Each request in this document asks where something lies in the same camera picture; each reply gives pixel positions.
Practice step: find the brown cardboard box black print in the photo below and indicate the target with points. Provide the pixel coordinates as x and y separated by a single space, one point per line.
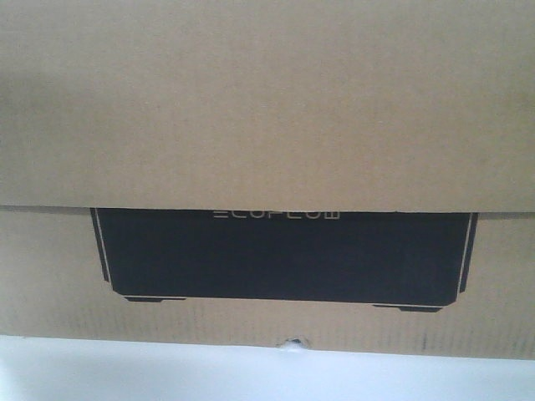
274 106

